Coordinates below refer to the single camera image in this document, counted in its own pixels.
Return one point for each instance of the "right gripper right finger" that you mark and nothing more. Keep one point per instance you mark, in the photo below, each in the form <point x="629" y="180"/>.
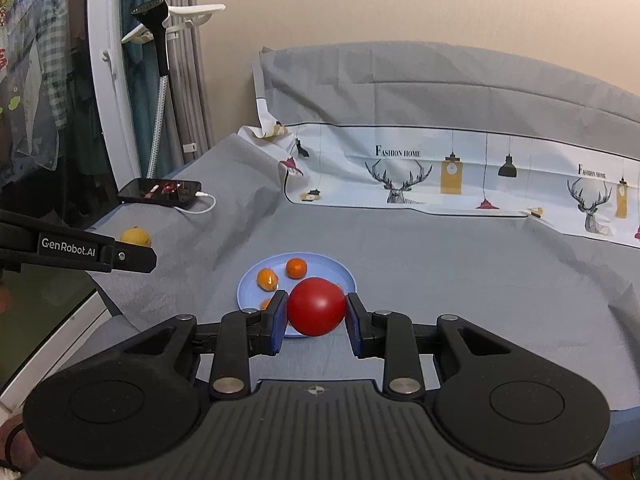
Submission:
<point x="490" y="398"/>

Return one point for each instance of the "white door frame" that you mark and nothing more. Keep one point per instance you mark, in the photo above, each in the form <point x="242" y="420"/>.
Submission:
<point x="110" y="88"/>

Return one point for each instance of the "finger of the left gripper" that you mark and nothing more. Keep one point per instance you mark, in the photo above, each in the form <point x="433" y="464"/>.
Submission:
<point x="133" y="258"/>

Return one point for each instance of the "yellow-green fruit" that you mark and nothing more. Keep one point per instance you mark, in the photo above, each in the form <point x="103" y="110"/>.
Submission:
<point x="136" y="236"/>

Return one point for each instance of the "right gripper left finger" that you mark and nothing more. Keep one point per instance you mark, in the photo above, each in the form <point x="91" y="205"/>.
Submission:
<point x="139" y="399"/>

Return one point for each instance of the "grey bed sheet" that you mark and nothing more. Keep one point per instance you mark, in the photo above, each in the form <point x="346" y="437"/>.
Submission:
<point x="572" y="299"/>

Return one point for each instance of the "deer print white cloth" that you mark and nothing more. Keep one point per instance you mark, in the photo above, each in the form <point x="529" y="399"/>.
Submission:
<point x="469" y="173"/>

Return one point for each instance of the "grey curtain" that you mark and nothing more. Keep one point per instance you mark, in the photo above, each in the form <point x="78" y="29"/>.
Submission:
<point x="187" y="130"/>

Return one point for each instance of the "red cherry tomato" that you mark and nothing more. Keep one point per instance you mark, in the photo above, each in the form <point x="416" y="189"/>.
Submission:
<point x="316" y="306"/>

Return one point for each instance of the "blue plastic plate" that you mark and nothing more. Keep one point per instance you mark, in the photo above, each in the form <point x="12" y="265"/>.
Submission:
<point x="250" y="296"/>

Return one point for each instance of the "black smartphone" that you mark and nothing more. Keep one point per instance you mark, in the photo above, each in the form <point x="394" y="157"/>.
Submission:
<point x="160" y="192"/>

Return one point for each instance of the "hanging plaid shirt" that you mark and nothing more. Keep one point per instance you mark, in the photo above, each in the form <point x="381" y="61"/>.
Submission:
<point x="35" y="65"/>

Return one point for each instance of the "garment steamer pole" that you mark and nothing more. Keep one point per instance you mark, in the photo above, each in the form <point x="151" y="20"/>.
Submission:
<point x="153" y="14"/>

